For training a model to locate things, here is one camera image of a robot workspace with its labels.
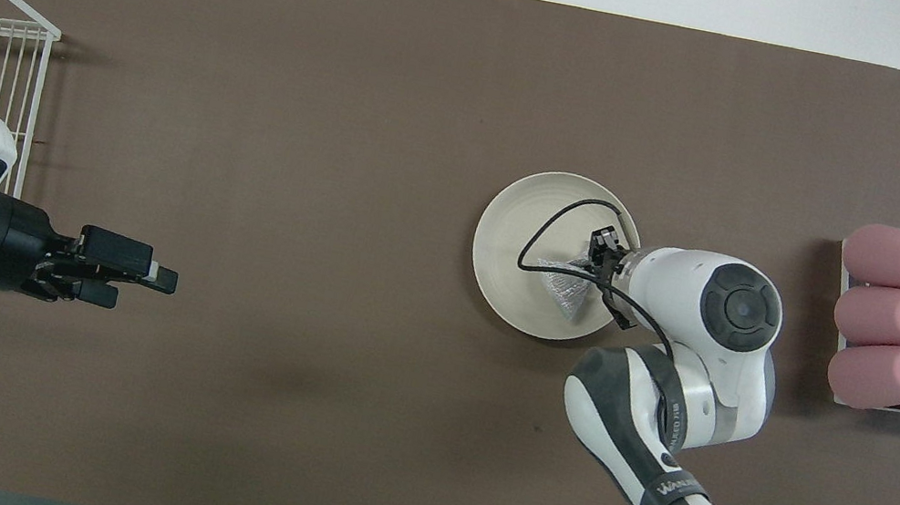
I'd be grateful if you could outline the cream round plate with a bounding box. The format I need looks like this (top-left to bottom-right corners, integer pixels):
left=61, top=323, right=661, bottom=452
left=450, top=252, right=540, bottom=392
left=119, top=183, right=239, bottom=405
left=459, top=158, right=652, bottom=354

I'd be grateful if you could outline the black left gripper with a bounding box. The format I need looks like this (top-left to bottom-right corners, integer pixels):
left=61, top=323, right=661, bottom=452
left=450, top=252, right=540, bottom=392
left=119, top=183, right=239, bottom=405
left=0, top=194, right=189, bottom=325

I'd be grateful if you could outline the brown table mat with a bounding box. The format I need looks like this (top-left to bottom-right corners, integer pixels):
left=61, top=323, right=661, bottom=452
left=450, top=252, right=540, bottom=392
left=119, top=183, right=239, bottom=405
left=0, top=0, right=900, bottom=505

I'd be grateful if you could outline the pink plastic cup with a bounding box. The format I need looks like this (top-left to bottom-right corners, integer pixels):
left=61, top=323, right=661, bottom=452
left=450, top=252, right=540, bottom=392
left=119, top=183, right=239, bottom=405
left=836, top=219, right=900, bottom=289
left=822, top=335, right=900, bottom=417
left=828, top=278, right=900, bottom=352

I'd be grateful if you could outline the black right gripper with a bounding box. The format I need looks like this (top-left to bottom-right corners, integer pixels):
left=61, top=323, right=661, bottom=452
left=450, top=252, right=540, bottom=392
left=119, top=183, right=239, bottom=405
left=584, top=224, right=633, bottom=285

